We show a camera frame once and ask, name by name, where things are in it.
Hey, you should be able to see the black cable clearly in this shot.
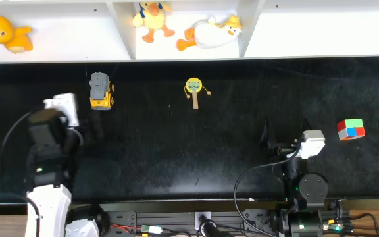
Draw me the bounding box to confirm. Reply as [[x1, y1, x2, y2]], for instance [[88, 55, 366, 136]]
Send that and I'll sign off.
[[233, 144, 303, 237], [0, 109, 43, 237]]

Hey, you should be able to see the mounting rail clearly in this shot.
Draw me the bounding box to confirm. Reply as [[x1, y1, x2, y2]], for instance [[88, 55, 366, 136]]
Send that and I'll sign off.
[[67, 198, 379, 237]]

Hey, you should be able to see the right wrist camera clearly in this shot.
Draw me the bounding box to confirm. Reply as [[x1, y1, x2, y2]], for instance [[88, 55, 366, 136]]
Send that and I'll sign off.
[[295, 129, 326, 160]]

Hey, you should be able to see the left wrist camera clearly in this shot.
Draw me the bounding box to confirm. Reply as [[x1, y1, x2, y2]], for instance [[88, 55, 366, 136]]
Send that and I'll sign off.
[[42, 92, 80, 128]]

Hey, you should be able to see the grey and yellow toy truck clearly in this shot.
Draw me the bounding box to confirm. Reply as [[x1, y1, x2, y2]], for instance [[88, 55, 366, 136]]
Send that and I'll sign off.
[[88, 71, 116, 111]]

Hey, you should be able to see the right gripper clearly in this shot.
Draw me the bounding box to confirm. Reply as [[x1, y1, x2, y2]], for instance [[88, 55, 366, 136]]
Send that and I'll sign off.
[[259, 116, 313, 157]]

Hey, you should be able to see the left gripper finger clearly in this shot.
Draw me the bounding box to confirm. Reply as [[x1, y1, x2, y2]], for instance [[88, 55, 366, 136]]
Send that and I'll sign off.
[[89, 112, 105, 140]]

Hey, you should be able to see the many-coloured puzzle cube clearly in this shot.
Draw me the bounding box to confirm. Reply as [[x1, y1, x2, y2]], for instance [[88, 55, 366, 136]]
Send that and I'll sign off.
[[336, 118, 366, 142]]

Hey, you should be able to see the yellow plush duck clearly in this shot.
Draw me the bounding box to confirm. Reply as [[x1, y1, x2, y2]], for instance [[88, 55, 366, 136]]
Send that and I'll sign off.
[[132, 1, 176, 44]]

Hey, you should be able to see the white shelf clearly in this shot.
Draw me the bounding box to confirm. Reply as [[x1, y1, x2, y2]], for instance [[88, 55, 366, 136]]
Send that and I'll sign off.
[[0, 0, 379, 64]]

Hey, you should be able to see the white plush duck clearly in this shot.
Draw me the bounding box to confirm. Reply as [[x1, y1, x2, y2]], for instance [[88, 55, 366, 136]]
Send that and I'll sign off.
[[176, 14, 243, 52]]

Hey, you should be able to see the yellow rattle drum toy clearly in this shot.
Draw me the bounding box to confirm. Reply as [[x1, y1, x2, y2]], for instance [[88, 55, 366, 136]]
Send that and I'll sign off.
[[184, 77, 213, 111]]

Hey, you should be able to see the yellow rubber duck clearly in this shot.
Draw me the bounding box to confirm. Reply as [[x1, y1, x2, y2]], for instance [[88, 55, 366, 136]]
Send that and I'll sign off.
[[0, 14, 34, 55]]

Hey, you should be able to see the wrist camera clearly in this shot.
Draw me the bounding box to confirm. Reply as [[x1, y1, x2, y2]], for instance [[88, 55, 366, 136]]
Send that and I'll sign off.
[[295, 129, 326, 160], [42, 92, 80, 128]]

